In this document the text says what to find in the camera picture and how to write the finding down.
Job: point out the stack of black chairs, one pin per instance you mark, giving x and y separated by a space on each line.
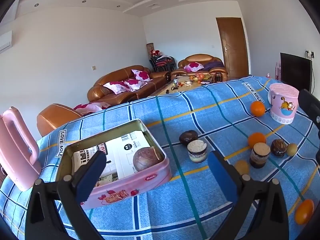
162 63

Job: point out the brown wooden door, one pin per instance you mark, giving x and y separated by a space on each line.
232 45

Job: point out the wall power socket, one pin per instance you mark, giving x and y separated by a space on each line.
310 54

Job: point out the printed cardboard box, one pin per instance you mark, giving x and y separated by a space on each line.
117 152

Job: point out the dark brown fruit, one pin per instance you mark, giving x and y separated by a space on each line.
188 137

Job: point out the long brown leather sofa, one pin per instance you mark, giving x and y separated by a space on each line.
110 76

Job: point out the white pink flowered pillow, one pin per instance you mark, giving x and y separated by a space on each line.
142 75
193 66
133 84
117 87
91 107

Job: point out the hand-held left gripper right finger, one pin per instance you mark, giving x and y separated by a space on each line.
221 177

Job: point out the brown leather two-seat sofa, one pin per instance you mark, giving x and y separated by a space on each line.
200 57

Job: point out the blue plaid blanket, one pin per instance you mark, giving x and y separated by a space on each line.
162 205

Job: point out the tall patterned vase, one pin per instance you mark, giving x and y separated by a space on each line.
149 48

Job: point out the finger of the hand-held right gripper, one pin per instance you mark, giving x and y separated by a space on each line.
308 105

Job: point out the small yellow-brown fruit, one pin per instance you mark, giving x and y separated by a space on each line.
242 167
291 149

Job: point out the pink tin box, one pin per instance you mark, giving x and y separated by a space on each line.
140 183

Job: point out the round brown passion fruit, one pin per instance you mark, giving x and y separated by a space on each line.
146 158

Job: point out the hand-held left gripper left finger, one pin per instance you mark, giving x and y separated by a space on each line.
91 175

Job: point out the black television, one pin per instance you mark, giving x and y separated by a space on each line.
295 70

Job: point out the pink cartoon cat bucket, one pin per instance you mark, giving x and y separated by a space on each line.
283 105

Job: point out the orange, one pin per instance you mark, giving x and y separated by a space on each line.
257 108
303 211
256 139

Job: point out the pink plastic jug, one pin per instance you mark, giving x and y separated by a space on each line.
15 155

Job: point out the wooden coffee table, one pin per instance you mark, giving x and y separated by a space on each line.
162 90

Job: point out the white air conditioner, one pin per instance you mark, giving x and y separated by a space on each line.
5 42

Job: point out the brown leather armchair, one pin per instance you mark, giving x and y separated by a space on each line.
55 115

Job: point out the purple blanket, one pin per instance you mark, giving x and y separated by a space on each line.
215 65

